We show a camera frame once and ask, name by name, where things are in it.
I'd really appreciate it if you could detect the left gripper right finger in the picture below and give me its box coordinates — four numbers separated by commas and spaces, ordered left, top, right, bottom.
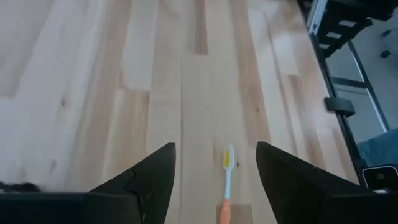
255, 141, 398, 224

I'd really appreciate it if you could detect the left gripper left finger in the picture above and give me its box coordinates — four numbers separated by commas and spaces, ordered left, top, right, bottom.
0, 142, 177, 224

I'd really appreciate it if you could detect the orange white toothbrush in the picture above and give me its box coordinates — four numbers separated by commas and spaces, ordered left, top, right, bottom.
218, 144, 236, 224

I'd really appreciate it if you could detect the teal blue object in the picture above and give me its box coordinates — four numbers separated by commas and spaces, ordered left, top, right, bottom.
356, 129, 398, 168

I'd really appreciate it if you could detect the black table clamp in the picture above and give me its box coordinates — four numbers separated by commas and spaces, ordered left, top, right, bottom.
323, 96, 356, 118

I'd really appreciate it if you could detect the black table-level camera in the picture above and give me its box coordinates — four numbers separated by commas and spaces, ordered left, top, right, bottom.
361, 164, 398, 191

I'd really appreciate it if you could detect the black table frame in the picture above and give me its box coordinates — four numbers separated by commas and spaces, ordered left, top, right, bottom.
297, 0, 398, 185

